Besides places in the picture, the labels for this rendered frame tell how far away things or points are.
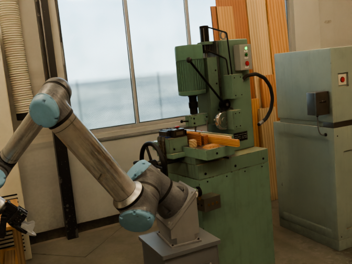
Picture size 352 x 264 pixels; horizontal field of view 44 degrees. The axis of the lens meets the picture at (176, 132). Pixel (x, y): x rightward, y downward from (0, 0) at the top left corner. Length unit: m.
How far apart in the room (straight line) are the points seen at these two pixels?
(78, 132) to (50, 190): 2.25
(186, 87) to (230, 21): 1.78
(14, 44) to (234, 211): 2.07
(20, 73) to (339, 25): 3.24
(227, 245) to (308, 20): 3.04
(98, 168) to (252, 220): 1.42
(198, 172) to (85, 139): 1.02
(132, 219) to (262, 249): 1.37
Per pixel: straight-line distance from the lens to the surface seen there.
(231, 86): 2.76
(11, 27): 3.65
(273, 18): 4.70
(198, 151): 2.55
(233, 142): 2.53
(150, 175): 2.02
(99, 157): 1.77
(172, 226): 2.07
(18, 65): 3.64
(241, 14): 4.52
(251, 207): 2.92
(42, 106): 1.66
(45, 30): 3.79
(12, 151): 2.10
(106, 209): 4.10
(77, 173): 3.96
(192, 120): 2.76
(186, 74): 2.71
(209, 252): 2.17
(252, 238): 2.98
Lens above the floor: 1.38
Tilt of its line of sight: 8 degrees down
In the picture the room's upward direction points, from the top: 5 degrees counter-clockwise
